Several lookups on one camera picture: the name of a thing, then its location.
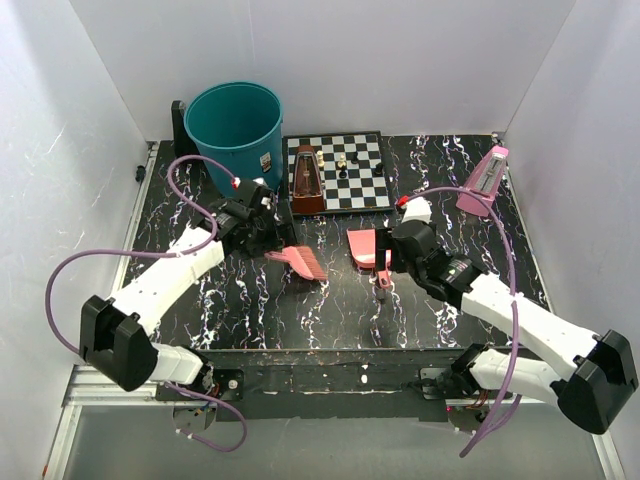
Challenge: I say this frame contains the pink dustpan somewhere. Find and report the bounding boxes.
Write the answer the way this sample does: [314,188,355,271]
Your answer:
[347,229,392,289]

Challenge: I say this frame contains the pink hand brush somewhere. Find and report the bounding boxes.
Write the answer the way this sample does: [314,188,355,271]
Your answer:
[265,245,328,281]

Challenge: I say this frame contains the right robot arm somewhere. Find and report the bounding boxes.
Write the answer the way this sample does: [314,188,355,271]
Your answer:
[374,219,639,435]

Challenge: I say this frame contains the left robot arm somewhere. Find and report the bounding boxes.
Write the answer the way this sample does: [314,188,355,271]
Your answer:
[79,200,296,400]

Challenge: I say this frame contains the brown wooden metronome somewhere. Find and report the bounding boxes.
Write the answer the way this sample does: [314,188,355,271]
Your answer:
[292,145,326,215]

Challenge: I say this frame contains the black chess piece right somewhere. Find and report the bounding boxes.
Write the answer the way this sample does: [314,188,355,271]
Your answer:
[373,162,384,177]

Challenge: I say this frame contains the black and white chessboard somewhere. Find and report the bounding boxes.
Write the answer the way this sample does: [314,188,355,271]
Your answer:
[282,131,395,215]

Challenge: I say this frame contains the teal plastic bucket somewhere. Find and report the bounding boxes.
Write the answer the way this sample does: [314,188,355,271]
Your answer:
[184,81,284,191]

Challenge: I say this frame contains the pink metronome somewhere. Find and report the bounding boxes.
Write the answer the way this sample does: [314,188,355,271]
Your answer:
[456,145,509,217]

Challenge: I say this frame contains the black metronome behind bucket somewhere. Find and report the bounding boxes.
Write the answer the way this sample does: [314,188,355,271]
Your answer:
[170,100,199,162]

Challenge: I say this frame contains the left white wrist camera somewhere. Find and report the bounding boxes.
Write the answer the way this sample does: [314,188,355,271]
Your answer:
[233,178,275,210]

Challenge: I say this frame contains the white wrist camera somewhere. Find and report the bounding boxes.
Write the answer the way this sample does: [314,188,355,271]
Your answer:
[233,178,275,210]
[396,196,432,224]

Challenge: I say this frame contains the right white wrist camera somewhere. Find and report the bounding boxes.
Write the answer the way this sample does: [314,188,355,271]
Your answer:
[396,196,432,224]

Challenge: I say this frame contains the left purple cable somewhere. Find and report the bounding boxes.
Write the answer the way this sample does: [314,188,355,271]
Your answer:
[44,154,249,453]

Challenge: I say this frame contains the purple cable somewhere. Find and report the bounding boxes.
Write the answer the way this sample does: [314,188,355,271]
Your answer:
[409,185,522,459]
[44,154,249,453]

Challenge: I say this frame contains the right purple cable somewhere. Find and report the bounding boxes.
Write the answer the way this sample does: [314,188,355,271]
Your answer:
[409,185,522,459]

